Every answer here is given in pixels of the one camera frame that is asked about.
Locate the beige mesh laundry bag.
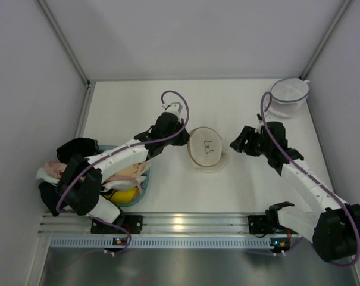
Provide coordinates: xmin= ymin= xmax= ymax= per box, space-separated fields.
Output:
xmin=187 ymin=126 xmax=228 ymax=173

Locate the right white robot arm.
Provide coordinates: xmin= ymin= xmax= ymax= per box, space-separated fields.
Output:
xmin=230 ymin=122 xmax=360 ymax=262

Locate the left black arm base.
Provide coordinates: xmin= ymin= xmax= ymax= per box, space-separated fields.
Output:
xmin=90 ymin=214 xmax=143 ymax=234

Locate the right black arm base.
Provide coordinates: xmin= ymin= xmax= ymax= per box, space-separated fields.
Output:
xmin=248 ymin=213 xmax=286 ymax=236

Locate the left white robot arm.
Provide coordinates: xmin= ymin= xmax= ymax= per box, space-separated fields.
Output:
xmin=55 ymin=111 xmax=189 ymax=225

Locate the beige bra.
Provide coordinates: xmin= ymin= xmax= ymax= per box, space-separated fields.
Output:
xmin=114 ymin=162 xmax=150 ymax=179

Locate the white blue-rimmed laundry bag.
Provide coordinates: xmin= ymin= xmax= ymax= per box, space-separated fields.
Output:
xmin=264 ymin=77 xmax=310 ymax=117

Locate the yellow padded bra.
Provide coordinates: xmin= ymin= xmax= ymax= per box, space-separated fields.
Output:
xmin=108 ymin=187 xmax=137 ymax=204

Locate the pink bra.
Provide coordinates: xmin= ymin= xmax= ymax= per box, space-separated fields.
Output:
xmin=44 ymin=160 xmax=67 ymax=179

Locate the teal plastic basket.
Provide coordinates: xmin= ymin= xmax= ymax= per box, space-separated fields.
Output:
xmin=97 ymin=145 xmax=150 ymax=208

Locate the black garment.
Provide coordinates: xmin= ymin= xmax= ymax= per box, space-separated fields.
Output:
xmin=56 ymin=138 xmax=99 ymax=164

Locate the white lace garment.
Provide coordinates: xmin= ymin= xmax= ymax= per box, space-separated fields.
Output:
xmin=36 ymin=167 xmax=60 ymax=185

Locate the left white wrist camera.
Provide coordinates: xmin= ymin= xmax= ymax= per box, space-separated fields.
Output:
xmin=162 ymin=102 xmax=183 ymax=117

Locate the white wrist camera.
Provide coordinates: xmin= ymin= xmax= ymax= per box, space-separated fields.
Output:
xmin=162 ymin=102 xmax=183 ymax=117
xmin=255 ymin=113 xmax=268 ymax=133

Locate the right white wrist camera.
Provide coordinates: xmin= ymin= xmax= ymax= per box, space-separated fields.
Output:
xmin=255 ymin=113 xmax=268 ymax=133

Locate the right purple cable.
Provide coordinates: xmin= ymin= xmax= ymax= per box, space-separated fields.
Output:
xmin=260 ymin=91 xmax=360 ymax=266

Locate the purple cable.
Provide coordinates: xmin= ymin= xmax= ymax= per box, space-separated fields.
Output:
xmin=55 ymin=91 xmax=190 ymax=214
xmin=260 ymin=91 xmax=360 ymax=266

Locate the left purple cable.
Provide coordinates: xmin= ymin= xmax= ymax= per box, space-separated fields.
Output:
xmin=55 ymin=91 xmax=190 ymax=214

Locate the aluminium mounting rail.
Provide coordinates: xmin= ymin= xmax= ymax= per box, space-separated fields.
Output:
xmin=38 ymin=212 xmax=359 ymax=238

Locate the perforated cable duct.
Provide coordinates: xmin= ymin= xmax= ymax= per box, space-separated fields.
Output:
xmin=50 ymin=237 xmax=274 ymax=249

